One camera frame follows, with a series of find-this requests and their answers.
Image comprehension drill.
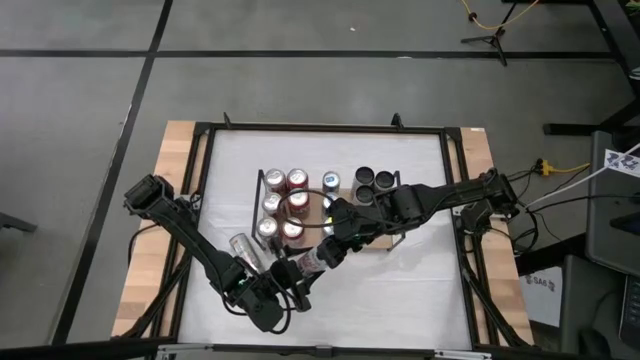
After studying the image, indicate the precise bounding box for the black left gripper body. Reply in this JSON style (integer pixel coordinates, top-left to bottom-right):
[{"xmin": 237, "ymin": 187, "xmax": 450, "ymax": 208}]
[{"xmin": 272, "ymin": 258, "xmax": 301, "ymax": 296}]

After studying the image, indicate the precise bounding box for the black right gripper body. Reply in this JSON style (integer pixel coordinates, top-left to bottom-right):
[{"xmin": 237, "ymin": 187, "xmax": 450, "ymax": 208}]
[{"xmin": 327, "ymin": 198, "xmax": 397, "ymax": 246}]

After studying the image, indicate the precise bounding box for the tall silver can teal palm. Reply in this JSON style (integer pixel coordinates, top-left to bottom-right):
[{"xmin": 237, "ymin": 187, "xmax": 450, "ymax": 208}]
[{"xmin": 294, "ymin": 247, "xmax": 331, "ymax": 277}]

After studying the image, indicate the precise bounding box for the red Fanta can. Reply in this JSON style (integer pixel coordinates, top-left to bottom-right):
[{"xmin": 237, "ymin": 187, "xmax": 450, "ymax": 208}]
[
  {"xmin": 286, "ymin": 167, "xmax": 310, "ymax": 191},
  {"xmin": 288, "ymin": 188, "xmax": 311, "ymax": 217},
  {"xmin": 280, "ymin": 217, "xmax": 306, "ymax": 249}
]

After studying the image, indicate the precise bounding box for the silver Diet Coke can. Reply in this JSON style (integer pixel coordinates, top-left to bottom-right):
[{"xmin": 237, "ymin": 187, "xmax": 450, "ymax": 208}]
[
  {"xmin": 263, "ymin": 167, "xmax": 288, "ymax": 194},
  {"xmin": 255, "ymin": 216, "xmax": 280, "ymax": 249},
  {"xmin": 261, "ymin": 192, "xmax": 284, "ymax": 216}
]

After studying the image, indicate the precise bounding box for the wooden board tray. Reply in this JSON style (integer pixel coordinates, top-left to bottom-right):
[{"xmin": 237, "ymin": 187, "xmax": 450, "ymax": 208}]
[{"xmin": 250, "ymin": 168, "xmax": 407, "ymax": 252}]

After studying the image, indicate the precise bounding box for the tall silver can red print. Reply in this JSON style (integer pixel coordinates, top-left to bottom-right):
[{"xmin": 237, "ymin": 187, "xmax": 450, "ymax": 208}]
[{"xmin": 228, "ymin": 232, "xmax": 271, "ymax": 275}]

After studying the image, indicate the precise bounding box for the black tripod stand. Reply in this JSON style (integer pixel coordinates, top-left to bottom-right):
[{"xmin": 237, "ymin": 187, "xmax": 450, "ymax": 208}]
[{"xmin": 459, "ymin": 0, "xmax": 521, "ymax": 67}]

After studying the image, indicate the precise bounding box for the grey cabinet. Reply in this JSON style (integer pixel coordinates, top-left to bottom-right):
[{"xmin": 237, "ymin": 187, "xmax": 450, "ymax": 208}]
[{"xmin": 559, "ymin": 254, "xmax": 626, "ymax": 360}]

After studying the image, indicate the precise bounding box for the grey desk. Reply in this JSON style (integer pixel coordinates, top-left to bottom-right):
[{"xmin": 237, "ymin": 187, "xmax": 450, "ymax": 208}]
[{"xmin": 584, "ymin": 130, "xmax": 640, "ymax": 276}]

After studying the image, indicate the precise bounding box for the printed white paper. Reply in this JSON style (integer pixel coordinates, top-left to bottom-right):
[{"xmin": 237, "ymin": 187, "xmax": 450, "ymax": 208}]
[{"xmin": 603, "ymin": 147, "xmax": 640, "ymax": 179}]

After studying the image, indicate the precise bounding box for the black stand foot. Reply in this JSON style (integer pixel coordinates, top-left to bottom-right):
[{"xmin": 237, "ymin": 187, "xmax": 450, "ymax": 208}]
[{"xmin": 0, "ymin": 211, "xmax": 39, "ymax": 234}]

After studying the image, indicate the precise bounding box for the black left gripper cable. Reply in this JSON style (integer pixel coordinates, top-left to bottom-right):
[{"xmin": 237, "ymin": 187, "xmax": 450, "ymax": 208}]
[{"xmin": 219, "ymin": 279, "xmax": 294, "ymax": 335}]

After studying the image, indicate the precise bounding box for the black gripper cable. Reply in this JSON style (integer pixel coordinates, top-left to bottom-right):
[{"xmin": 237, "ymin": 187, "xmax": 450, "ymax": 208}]
[
  {"xmin": 219, "ymin": 279, "xmax": 294, "ymax": 335},
  {"xmin": 277, "ymin": 188, "xmax": 346, "ymax": 230}
]

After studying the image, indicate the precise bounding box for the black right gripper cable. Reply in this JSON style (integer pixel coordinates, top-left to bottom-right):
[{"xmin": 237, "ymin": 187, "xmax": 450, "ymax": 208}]
[{"xmin": 277, "ymin": 188, "xmax": 346, "ymax": 230}]

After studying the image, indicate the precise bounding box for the black aluminium table frame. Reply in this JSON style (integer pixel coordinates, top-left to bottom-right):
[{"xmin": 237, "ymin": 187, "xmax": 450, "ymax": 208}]
[{"xmin": 0, "ymin": 112, "xmax": 551, "ymax": 360}]

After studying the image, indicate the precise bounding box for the yellow cable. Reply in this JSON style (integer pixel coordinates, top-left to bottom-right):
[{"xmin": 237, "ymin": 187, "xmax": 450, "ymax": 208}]
[
  {"xmin": 534, "ymin": 158, "xmax": 592, "ymax": 176},
  {"xmin": 458, "ymin": 0, "xmax": 541, "ymax": 31}
]

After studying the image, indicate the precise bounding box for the white cable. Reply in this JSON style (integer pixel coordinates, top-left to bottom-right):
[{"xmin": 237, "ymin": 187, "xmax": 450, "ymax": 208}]
[{"xmin": 524, "ymin": 142, "xmax": 640, "ymax": 210}]

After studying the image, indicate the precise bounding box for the black desk frame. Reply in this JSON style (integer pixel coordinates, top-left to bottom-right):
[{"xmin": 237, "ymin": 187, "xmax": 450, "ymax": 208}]
[{"xmin": 542, "ymin": 0, "xmax": 640, "ymax": 136}]

